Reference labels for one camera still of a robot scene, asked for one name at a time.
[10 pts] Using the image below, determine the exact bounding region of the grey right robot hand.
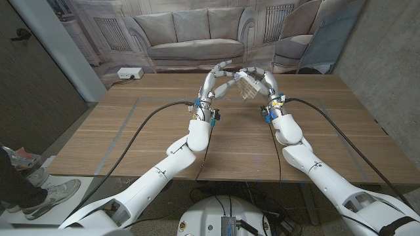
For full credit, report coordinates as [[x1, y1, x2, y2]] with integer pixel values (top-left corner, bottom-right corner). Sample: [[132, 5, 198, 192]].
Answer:
[[238, 66, 286, 124]]

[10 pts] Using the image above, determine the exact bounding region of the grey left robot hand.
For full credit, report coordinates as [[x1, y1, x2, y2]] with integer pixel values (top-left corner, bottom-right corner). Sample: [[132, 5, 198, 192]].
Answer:
[[190, 58, 243, 123]]

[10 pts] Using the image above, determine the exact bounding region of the postage stamp sheet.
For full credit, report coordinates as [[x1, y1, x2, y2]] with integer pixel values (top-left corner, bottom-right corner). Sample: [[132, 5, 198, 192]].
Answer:
[[235, 77, 262, 101]]

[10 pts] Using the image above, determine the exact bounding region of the black rounded object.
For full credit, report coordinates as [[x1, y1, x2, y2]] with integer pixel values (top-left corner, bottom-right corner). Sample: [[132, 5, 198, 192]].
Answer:
[[297, 67, 324, 75]]

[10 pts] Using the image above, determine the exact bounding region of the printed sofa room backdrop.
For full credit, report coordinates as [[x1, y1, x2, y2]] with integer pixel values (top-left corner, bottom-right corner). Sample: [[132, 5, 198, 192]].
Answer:
[[45, 0, 367, 90]]

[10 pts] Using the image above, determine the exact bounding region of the white power strip box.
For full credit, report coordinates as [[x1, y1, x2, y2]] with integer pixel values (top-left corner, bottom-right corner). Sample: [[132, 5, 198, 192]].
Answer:
[[117, 67, 144, 80]]

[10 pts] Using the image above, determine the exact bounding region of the grey table leg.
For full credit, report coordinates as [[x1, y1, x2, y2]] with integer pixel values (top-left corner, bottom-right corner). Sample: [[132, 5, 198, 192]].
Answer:
[[300, 182, 321, 226]]

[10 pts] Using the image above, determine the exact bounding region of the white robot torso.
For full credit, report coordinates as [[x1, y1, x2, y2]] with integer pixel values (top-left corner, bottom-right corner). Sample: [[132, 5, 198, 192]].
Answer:
[[177, 195, 273, 236]]

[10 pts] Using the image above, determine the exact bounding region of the black power adapter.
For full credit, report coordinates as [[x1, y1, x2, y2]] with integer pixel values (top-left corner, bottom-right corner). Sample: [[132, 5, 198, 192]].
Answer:
[[278, 218, 296, 234]]

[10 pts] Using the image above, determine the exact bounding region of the silver finned box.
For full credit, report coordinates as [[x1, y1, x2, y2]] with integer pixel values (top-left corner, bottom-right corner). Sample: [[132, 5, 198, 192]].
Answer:
[[220, 215, 238, 236]]

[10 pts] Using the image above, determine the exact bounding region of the dark wooden door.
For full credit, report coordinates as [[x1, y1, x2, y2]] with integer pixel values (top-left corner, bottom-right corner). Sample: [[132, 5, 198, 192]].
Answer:
[[0, 0, 89, 155]]

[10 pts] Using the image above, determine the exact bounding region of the grey white sneaker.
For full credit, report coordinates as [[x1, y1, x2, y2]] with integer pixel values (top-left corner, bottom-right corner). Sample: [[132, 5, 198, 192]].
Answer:
[[26, 167, 50, 187], [22, 178, 82, 221]]

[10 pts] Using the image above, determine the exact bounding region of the person's black trouser leg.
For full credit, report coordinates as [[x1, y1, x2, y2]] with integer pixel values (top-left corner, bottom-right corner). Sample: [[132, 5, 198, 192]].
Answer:
[[0, 144, 49, 209]]

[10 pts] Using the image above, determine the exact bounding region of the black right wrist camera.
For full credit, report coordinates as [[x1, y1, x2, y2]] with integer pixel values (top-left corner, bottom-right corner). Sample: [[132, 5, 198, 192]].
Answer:
[[261, 105, 273, 124]]

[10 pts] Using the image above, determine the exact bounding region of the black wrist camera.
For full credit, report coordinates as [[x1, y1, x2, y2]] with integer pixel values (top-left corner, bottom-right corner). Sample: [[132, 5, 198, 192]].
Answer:
[[261, 105, 273, 124], [209, 109, 221, 128]]

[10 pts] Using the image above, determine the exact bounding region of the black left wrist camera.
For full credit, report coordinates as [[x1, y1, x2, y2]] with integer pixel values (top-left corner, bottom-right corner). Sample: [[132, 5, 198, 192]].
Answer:
[[209, 109, 221, 128]]

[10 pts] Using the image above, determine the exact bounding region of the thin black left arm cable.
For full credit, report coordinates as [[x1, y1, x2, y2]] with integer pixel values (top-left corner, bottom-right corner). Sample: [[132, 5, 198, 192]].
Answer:
[[123, 126, 215, 229]]

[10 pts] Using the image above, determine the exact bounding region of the black power strip cord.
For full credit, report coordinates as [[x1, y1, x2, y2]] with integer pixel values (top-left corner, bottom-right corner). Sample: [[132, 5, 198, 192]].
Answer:
[[111, 75, 135, 88]]

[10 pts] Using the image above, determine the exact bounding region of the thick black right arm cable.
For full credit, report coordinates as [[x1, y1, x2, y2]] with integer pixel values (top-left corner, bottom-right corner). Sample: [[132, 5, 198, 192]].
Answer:
[[283, 97, 408, 206]]

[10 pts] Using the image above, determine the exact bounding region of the black cable connector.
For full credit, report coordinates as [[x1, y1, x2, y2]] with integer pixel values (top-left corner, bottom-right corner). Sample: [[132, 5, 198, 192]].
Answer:
[[236, 219, 260, 236]]

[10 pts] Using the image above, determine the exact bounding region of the black door handle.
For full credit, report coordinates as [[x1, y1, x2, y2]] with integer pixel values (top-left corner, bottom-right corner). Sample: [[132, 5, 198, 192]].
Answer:
[[9, 28, 33, 42]]

